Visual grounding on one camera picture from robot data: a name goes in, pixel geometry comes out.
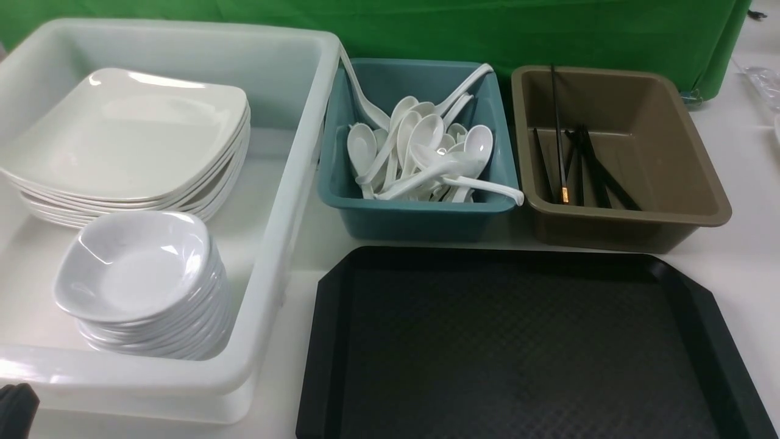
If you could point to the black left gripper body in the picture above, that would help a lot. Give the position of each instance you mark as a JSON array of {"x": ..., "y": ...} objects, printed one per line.
[{"x": 19, "y": 404}]

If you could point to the white ceramic soup spoon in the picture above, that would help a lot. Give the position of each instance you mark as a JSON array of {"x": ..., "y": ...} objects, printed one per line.
[{"x": 448, "y": 164}]

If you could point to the black chopstick gold tip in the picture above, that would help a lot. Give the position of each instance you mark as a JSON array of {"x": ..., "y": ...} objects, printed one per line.
[{"x": 564, "y": 194}]

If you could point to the stack of white small bowls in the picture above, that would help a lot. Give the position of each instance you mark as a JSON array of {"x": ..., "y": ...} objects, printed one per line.
[{"x": 149, "y": 284}]

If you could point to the large white plastic tub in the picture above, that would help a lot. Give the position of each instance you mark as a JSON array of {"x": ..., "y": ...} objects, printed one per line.
[{"x": 287, "y": 75}]

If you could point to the stack of white square plates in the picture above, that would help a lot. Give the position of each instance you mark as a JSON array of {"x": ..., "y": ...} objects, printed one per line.
[{"x": 125, "y": 141}]

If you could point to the black serving tray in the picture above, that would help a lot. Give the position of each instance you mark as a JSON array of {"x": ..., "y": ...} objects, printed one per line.
[{"x": 476, "y": 343}]

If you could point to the white spoon at left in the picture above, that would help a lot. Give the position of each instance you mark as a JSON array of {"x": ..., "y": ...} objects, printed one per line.
[{"x": 362, "y": 149}]

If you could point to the teal plastic bin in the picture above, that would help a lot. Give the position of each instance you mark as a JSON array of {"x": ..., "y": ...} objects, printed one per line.
[{"x": 385, "y": 82}]

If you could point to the white spoon leaning on bin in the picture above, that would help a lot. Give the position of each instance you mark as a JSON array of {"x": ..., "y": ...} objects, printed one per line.
[{"x": 479, "y": 72}]

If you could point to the white spoon at right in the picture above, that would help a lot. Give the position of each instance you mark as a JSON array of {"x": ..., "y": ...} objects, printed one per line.
[{"x": 478, "y": 147}]

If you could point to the black chopsticks lying in bin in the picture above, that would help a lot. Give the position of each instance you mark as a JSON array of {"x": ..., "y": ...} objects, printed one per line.
[{"x": 603, "y": 184}]

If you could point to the brown plastic bin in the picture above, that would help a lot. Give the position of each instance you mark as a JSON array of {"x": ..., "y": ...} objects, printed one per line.
[{"x": 642, "y": 132}]

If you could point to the green cloth backdrop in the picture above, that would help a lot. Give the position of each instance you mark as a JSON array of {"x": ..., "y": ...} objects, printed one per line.
[{"x": 688, "y": 42}]

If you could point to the clear plastic item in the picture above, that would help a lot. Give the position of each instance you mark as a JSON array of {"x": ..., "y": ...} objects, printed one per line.
[{"x": 766, "y": 82}]

